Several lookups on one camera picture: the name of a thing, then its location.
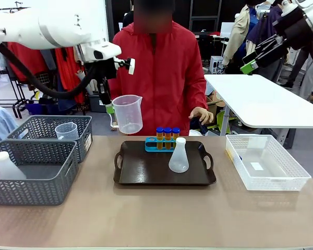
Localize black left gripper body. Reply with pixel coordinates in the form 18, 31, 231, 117
95, 58, 118, 86

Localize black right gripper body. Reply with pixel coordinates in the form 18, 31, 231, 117
272, 5, 313, 52

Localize clear plastic measuring cup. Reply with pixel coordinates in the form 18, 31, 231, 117
54, 121, 79, 141
110, 94, 143, 135

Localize white plastic conical flask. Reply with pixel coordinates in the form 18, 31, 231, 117
168, 137, 190, 173
0, 151, 27, 180

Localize person's left hand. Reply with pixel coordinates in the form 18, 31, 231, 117
189, 106, 214, 126

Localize gray storage bin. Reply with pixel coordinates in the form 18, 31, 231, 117
88, 93, 107, 113

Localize gray paper roll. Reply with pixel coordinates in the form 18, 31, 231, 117
75, 69, 91, 89

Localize gray woven plastic basket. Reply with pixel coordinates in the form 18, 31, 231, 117
6, 115, 93, 164
0, 139, 79, 206

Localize white computer tower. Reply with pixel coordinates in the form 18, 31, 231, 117
210, 55, 224, 75

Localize white monitor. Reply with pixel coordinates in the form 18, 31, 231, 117
220, 22, 235, 39

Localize red hanging garment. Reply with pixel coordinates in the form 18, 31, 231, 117
54, 46, 85, 105

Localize white table with legs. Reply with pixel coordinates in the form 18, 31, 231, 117
203, 73, 313, 149

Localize cardboard box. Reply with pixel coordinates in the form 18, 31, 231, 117
206, 95, 218, 118

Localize blue test tube rack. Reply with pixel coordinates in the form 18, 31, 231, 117
145, 136, 185, 153

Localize person in red jacket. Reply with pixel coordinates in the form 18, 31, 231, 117
108, 0, 209, 136

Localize dark brown serving tray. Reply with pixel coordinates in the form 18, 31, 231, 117
113, 140, 217, 186

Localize person in light blue shirt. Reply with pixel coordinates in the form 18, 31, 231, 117
0, 101, 18, 148

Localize black clothes rack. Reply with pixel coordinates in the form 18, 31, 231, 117
0, 1, 87, 116

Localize white perforated plastic basket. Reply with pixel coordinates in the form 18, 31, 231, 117
225, 134, 312, 192

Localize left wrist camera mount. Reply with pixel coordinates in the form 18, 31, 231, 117
114, 57, 136, 76

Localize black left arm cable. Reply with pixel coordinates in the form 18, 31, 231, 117
0, 43, 99, 99

